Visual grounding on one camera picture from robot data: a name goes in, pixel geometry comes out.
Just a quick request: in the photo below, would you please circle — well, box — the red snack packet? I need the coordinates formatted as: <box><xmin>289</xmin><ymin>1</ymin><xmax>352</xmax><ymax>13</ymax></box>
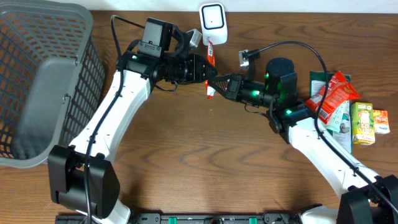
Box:
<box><xmin>318</xmin><ymin>72</ymin><xmax>360</xmax><ymax>124</ymax></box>

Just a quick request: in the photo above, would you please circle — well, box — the thin red stick packet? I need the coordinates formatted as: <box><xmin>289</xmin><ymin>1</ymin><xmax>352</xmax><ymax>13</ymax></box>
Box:
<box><xmin>205</xmin><ymin>40</ymin><xmax>215</xmax><ymax>100</ymax></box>

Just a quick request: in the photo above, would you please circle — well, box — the white teal wipes packet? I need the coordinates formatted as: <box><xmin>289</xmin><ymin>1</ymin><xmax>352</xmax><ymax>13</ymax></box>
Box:
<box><xmin>325</xmin><ymin>101</ymin><xmax>349</xmax><ymax>133</ymax></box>

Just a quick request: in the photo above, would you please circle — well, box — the green snack box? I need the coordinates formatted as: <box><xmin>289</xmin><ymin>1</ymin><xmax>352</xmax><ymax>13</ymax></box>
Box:
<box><xmin>351</xmin><ymin>102</ymin><xmax>375</xmax><ymax>145</ymax></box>

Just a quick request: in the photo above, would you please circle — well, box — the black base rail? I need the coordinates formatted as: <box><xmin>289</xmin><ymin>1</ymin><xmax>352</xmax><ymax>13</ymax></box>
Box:
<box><xmin>55</xmin><ymin>212</ymin><xmax>312</xmax><ymax>224</ymax></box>

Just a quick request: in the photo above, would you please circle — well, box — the small orange candy box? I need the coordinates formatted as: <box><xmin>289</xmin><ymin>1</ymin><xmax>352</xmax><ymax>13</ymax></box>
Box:
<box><xmin>373</xmin><ymin>110</ymin><xmax>390</xmax><ymax>134</ymax></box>

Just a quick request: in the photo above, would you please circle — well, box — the green white 3M packet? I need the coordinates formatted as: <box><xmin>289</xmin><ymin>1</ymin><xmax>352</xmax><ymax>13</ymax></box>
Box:
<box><xmin>310</xmin><ymin>71</ymin><xmax>352</xmax><ymax>154</ymax></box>

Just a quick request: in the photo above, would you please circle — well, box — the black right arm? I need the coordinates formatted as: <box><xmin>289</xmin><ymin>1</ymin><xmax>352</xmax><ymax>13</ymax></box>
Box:
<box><xmin>208</xmin><ymin>58</ymin><xmax>397</xmax><ymax>223</ymax></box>

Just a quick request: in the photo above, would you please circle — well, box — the grey plastic mesh basket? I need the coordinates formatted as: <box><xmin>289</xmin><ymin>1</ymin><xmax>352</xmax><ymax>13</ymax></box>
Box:
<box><xmin>1</xmin><ymin>1</ymin><xmax>106</xmax><ymax>169</ymax></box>

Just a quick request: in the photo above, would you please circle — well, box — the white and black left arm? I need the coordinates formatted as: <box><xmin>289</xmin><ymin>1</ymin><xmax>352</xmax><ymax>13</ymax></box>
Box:
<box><xmin>48</xmin><ymin>17</ymin><xmax>217</xmax><ymax>223</ymax></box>

